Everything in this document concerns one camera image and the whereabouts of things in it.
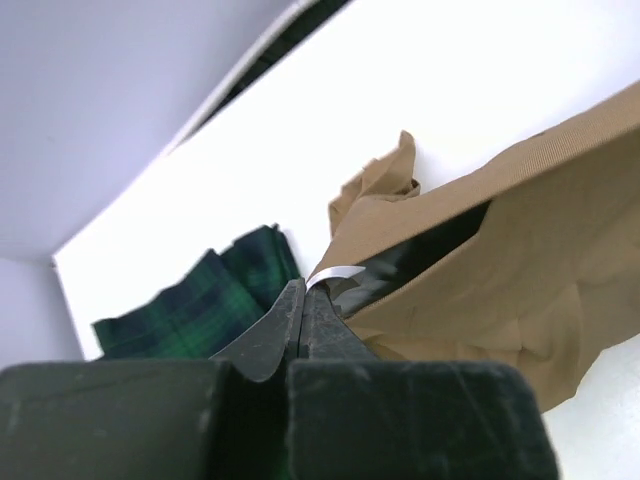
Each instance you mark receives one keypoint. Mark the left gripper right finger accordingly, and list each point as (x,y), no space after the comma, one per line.
(354,416)

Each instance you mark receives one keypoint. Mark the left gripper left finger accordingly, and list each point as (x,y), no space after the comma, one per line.
(220,418)

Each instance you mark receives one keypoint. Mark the tan pleated skirt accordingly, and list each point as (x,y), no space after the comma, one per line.
(531,260)

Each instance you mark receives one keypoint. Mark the green plaid skirt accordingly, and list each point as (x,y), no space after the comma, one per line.
(221,297)

